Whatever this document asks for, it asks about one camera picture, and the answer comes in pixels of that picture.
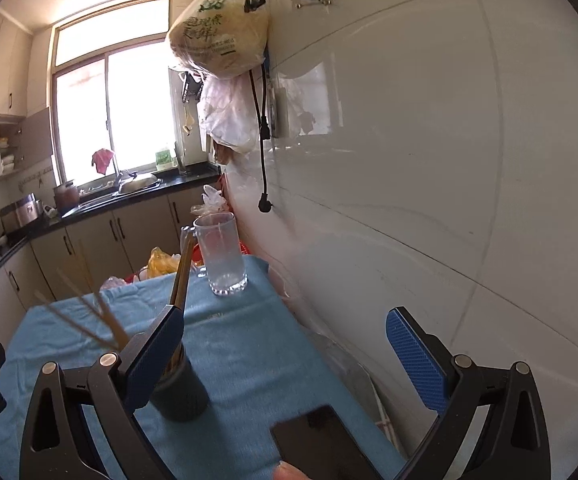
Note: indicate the white pink plastic bag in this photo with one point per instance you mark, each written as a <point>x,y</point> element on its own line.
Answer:
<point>114,282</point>

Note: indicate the yellow plastic bag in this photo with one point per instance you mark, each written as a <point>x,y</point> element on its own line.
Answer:
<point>161,262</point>

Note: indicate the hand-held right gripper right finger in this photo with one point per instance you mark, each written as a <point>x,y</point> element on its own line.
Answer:
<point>414,355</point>

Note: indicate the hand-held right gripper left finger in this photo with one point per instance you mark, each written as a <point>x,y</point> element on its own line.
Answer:
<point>156,355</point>

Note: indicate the person's right hand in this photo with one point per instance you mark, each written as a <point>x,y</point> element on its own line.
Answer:
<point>291,474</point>

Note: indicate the brown cooking pot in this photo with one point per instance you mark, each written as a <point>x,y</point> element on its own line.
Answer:
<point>65,196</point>

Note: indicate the pink cloth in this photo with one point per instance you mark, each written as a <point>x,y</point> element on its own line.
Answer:
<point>102,161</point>

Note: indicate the open wall cabinet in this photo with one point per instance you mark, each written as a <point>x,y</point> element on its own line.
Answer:
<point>34,140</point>

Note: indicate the green printed plastic bag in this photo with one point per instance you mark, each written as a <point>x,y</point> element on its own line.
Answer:
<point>219,35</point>

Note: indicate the wooden chopstick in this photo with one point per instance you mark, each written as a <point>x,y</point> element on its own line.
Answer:
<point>69,317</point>
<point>178,285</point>
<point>106,310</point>
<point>188,270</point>
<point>86,307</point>

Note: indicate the steel kitchen sink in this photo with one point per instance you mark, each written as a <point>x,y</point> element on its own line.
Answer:
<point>94,201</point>

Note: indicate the green dish soap packet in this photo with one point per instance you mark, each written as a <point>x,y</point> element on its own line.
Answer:
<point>165,160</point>

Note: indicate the white power strip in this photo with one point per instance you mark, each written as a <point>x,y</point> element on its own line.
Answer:
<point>279,110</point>

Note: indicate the clear glass mug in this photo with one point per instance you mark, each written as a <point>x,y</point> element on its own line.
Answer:
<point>224,260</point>

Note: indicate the black smartphone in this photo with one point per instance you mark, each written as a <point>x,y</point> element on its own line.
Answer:
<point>324,440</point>

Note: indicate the black kitchen countertop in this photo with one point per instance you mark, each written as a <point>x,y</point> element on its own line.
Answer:
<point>189,177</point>

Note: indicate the silver rice cooker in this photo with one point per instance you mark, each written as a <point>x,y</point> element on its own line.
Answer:
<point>19,214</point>

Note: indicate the hanging clear plastic bags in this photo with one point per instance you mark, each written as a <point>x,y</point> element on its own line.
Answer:
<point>229,115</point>

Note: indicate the dark chopstick holder cup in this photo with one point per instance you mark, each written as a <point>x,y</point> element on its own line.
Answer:
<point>181,390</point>

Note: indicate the black wall rack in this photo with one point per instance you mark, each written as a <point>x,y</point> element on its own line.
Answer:
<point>189,85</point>

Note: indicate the steel sink faucet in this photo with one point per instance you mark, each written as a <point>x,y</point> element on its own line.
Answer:
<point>116,167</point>

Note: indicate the kitchen window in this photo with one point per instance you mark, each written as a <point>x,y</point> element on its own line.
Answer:
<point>134,100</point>

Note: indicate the blue table cloth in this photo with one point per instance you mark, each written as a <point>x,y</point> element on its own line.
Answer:
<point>249,340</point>

